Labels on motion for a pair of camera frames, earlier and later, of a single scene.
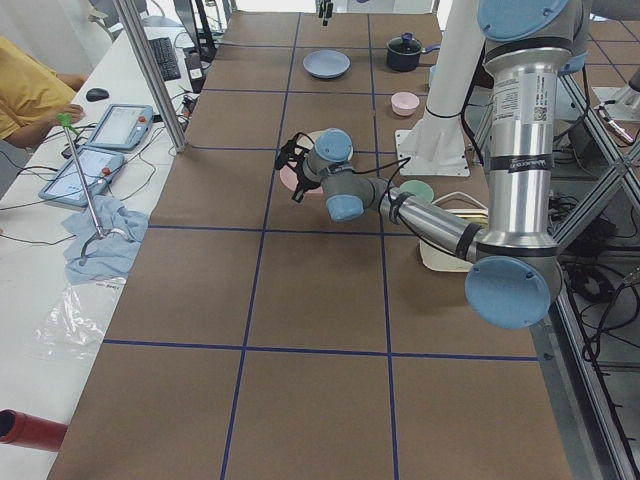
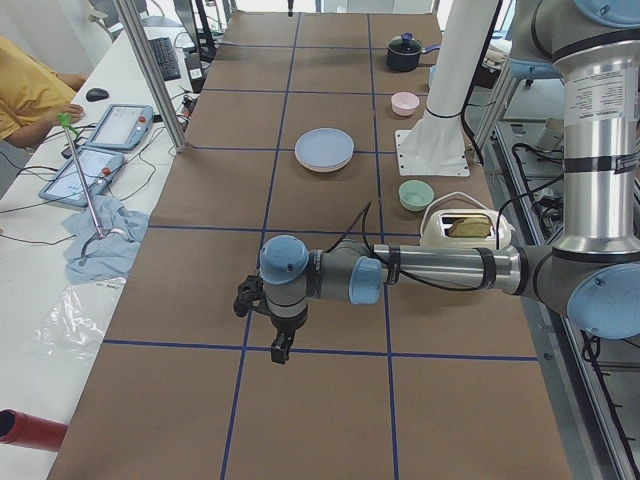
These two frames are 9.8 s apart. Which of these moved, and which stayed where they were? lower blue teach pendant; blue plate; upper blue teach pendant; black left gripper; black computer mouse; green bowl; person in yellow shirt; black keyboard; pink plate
Moved: black left gripper; pink plate; blue plate
Stayed: black computer mouse; upper blue teach pendant; green bowl; black keyboard; person in yellow shirt; lower blue teach pendant
